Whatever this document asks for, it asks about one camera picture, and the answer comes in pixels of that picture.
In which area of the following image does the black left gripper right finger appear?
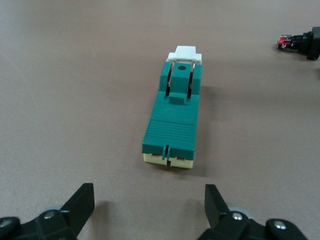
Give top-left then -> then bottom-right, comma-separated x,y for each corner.
198,184 -> 308,240

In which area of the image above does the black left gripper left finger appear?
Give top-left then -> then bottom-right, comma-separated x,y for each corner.
0,183 -> 95,240

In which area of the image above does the green terminal block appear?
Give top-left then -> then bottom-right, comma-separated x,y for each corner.
141,45 -> 203,170

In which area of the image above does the black push button red block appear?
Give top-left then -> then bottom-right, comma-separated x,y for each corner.
276,26 -> 320,61

